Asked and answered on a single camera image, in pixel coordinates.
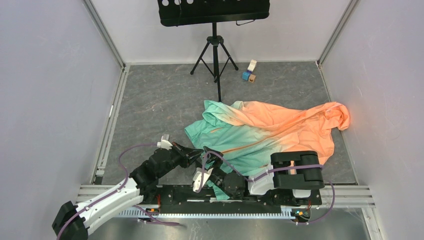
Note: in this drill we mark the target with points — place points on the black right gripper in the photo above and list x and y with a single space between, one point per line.
212 157

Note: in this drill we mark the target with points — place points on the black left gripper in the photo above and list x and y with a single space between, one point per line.
188 155

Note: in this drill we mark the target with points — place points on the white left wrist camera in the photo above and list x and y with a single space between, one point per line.
164 142

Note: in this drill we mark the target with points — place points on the green and orange jacket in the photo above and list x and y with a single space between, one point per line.
248 132

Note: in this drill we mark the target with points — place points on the brown wooden toy cube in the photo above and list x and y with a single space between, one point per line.
252 78

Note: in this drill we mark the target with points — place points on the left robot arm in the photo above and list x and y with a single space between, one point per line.
79 221

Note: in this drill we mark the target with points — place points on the white toy block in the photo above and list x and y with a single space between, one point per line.
252 66

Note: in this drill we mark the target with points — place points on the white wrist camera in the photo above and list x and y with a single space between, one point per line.
200 177
164 142

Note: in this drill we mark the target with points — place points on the blue toy cube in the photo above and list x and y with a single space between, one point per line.
246 75

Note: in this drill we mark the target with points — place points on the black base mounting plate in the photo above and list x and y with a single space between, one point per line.
180 199

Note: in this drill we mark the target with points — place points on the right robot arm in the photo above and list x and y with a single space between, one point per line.
297 171

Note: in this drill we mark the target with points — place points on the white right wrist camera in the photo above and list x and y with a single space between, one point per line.
200 177

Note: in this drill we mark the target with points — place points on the grey slotted cable duct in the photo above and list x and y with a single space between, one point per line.
133 212

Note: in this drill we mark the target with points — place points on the black music stand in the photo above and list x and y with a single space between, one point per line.
175 13

